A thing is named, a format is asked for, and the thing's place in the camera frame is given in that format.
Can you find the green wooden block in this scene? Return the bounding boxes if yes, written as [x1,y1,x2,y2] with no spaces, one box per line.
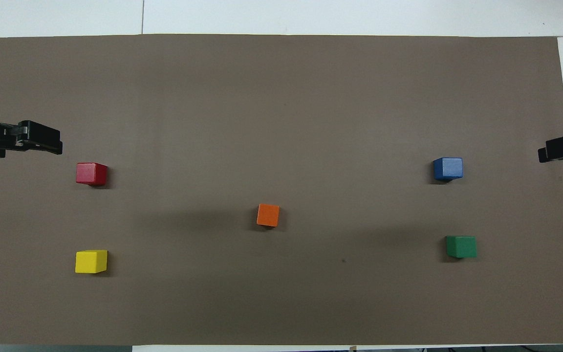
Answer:
[445,235,477,259]

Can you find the orange wooden block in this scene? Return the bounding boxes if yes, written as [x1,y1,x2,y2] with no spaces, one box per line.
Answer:
[256,203,281,228]

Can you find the red wooden block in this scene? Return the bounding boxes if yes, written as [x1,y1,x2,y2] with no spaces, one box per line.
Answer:
[76,162,108,187]

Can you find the yellow wooden block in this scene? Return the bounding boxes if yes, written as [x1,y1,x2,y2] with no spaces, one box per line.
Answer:
[75,250,108,274]

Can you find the brown table mat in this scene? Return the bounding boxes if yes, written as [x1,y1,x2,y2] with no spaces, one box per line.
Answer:
[0,34,563,347]

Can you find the blue wooden block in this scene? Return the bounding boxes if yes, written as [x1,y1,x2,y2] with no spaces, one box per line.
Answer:
[433,157,464,182]

